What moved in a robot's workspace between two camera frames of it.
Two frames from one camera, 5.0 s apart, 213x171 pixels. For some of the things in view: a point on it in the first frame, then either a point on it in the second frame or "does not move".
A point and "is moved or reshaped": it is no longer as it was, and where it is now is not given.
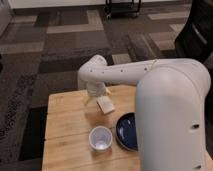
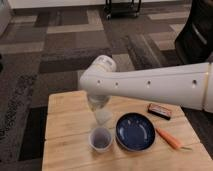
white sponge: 105,104 is moved or reshaped
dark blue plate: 125,132 does not move
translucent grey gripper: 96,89 -> 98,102
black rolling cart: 121,9 does not move
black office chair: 195,38 does not move
